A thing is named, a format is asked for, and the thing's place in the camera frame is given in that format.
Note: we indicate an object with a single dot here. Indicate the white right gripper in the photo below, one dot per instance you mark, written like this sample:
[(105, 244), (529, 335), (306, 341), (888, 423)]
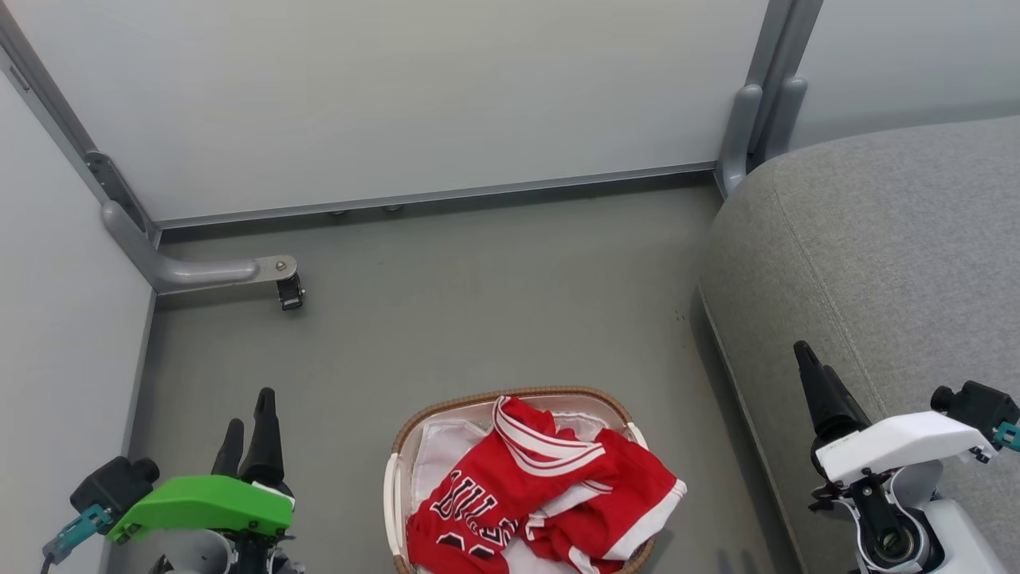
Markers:
[(900, 443)]

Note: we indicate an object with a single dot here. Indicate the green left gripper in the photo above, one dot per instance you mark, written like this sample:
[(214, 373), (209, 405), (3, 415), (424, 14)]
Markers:
[(203, 505)]

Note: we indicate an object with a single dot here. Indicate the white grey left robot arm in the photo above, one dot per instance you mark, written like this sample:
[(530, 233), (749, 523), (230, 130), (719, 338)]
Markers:
[(195, 554)]

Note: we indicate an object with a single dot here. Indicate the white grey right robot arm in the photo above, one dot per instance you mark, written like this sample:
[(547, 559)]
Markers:
[(956, 526)]

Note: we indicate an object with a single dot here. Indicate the grey fabric sofa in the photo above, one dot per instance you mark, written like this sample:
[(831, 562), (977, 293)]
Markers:
[(884, 255)]

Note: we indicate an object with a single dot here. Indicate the black caster wheel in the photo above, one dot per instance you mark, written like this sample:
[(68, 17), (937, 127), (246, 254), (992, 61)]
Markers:
[(290, 293)]

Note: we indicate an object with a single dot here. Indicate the grey partition support foot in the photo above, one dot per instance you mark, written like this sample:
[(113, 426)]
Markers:
[(191, 271)]

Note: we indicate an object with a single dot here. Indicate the red white-trimmed basketball shorts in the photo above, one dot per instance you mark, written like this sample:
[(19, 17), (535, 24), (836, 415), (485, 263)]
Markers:
[(613, 494)]

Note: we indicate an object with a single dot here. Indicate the red Bulls basketball jersey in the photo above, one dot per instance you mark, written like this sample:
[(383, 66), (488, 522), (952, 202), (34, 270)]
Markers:
[(494, 486)]

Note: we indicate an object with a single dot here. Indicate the wicker laundry basket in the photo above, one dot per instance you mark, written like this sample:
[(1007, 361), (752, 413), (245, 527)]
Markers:
[(550, 393)]

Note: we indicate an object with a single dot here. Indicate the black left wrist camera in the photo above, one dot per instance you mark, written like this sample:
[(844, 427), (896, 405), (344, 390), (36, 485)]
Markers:
[(115, 482)]

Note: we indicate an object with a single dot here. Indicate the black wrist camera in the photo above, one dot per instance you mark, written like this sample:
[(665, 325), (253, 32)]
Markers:
[(976, 402), (115, 482)]

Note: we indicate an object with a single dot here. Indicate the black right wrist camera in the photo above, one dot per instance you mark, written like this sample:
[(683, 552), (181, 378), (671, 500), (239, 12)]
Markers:
[(976, 402)]

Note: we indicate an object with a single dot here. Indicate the grey double partition post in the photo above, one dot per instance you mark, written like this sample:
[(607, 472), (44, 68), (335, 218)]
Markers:
[(765, 96)]

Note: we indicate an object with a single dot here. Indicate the grey partition bottom rail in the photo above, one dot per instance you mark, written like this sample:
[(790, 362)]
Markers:
[(430, 195)]

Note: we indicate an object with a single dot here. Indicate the grey partition corner post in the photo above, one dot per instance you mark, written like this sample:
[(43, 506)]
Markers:
[(60, 112)]

